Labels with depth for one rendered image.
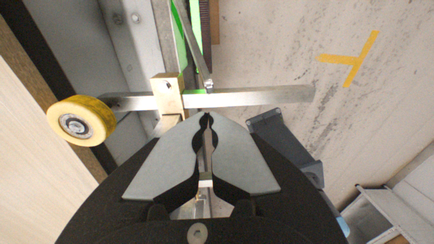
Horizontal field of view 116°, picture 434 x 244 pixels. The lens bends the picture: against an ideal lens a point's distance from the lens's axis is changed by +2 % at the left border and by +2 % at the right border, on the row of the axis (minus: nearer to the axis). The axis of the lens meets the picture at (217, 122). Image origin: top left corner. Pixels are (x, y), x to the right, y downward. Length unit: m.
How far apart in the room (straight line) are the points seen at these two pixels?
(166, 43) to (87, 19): 0.19
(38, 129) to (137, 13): 0.34
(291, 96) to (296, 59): 0.95
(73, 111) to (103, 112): 0.03
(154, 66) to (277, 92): 0.37
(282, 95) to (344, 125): 1.54
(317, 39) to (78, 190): 1.40
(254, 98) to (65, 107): 0.30
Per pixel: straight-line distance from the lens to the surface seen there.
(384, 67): 1.75
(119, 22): 0.53
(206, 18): 0.39
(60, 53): 0.41
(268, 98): 0.30
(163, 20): 0.40
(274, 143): 1.06
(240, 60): 1.11
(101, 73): 0.48
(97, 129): 0.28
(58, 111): 0.29
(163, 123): 0.27
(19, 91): 0.32
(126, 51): 0.53
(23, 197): 0.55
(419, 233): 2.76
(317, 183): 0.95
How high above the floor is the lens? 1.09
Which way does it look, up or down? 59 degrees down
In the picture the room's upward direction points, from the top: 176 degrees clockwise
